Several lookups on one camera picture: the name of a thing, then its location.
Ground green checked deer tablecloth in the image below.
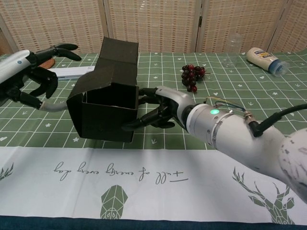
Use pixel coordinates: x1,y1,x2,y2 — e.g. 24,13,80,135
0,51,307,220

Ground dark red grape bunch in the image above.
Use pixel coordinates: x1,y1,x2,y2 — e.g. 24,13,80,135
181,64,206,93

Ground woven folding screen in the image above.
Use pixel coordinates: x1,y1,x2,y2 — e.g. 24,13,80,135
0,0,307,55

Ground clear empty jar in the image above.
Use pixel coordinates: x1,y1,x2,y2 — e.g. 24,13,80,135
221,33,242,68

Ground white folding stand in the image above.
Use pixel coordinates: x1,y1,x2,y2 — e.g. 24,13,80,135
49,66,96,80

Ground black cardboard box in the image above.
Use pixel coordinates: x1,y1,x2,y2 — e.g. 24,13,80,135
66,36,140,144

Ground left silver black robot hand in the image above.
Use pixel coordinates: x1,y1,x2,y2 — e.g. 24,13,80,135
0,43,82,113

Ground round woven brown coaster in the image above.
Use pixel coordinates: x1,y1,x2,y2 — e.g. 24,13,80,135
39,57,55,70

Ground mayonnaise squeeze bottle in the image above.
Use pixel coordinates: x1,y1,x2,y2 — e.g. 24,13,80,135
246,47,291,77

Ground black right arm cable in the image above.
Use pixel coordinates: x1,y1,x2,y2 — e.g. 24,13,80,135
244,103,307,138

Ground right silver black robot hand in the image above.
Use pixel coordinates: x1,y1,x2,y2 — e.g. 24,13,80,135
121,86,195,131

